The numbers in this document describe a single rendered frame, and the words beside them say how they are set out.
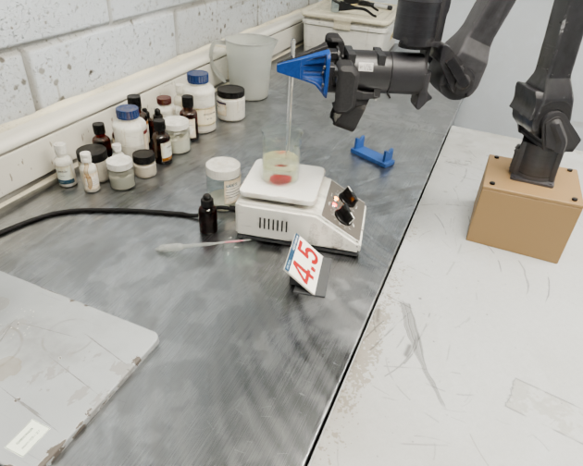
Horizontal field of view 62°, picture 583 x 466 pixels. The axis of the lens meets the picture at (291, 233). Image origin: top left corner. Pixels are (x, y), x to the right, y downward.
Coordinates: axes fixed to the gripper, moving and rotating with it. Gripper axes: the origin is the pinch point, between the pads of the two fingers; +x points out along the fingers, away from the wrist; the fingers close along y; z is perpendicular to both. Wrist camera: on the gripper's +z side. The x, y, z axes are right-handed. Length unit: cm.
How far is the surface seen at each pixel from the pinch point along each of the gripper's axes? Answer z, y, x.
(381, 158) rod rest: 25.2, 24.6, -20.2
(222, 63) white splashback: 19, 69, 17
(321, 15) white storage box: 12, 106, -13
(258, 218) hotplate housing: 21.5, -6.0, 5.5
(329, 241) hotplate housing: 23.6, -8.6, -5.6
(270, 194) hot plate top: 17.4, -5.5, 3.8
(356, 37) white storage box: 18, 103, -25
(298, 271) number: 23.4, -16.2, -0.4
